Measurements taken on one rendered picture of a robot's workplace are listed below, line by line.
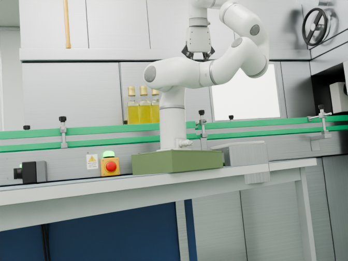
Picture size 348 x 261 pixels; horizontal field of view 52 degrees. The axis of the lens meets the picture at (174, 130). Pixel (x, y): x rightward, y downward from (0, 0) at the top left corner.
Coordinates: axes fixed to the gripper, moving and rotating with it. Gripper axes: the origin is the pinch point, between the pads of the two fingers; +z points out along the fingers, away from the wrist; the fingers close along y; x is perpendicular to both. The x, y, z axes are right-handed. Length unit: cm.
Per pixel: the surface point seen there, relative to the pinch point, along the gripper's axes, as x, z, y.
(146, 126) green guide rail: -9.3, 25.5, 20.6
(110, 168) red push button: 7, 39, 39
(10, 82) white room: -349, 9, 125
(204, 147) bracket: -4.8, 35.9, -4.4
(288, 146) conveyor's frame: -14, 41, -53
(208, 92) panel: -39.5, 13.9, -20.2
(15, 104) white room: -341, 37, 120
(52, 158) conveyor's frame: -4, 36, 60
